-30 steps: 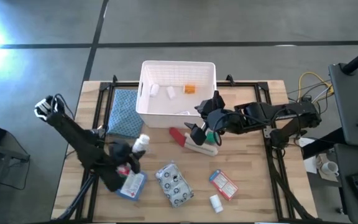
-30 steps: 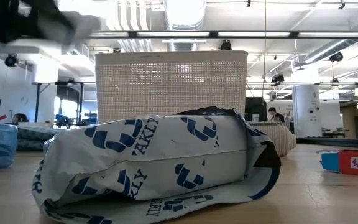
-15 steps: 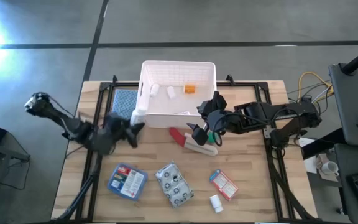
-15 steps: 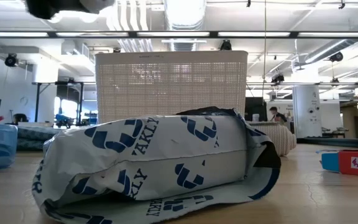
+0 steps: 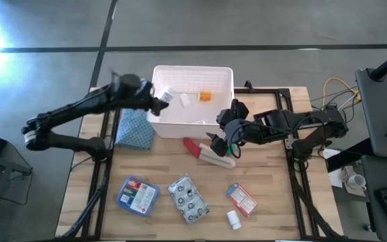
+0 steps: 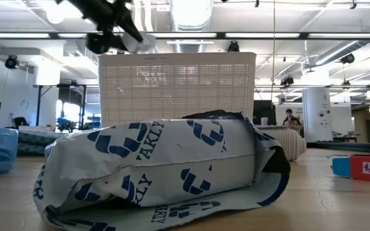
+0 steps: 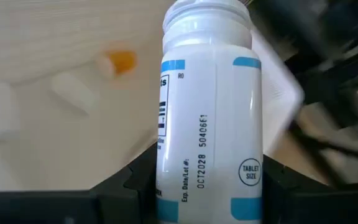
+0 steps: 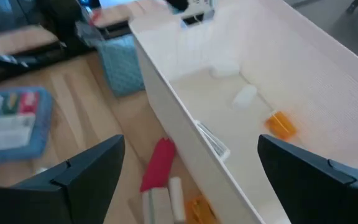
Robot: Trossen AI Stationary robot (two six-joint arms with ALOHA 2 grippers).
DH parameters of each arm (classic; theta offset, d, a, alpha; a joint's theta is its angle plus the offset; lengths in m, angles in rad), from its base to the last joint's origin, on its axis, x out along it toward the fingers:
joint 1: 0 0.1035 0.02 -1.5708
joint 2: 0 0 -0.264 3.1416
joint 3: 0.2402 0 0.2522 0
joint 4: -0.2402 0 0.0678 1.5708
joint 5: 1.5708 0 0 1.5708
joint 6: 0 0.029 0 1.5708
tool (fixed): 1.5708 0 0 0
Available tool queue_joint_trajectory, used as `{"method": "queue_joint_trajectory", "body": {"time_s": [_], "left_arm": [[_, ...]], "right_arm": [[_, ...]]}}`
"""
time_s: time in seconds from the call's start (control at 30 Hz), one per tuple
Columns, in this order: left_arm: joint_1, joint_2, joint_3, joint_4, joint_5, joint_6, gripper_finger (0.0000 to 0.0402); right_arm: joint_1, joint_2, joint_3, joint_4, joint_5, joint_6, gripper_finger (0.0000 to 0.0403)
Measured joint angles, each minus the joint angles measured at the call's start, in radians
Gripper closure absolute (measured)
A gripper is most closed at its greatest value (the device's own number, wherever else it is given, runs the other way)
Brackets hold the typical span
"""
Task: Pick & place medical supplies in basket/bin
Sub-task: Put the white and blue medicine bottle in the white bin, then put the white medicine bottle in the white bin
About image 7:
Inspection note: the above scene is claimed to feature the small orange pill vial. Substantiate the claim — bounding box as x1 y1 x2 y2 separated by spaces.
96 49 139 78

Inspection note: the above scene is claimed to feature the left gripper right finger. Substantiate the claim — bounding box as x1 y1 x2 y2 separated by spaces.
262 155 358 224

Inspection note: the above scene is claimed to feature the white pill bottle blue label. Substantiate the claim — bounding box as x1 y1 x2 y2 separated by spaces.
155 0 264 224

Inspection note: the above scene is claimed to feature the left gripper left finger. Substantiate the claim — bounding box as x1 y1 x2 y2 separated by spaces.
0 142 158 224

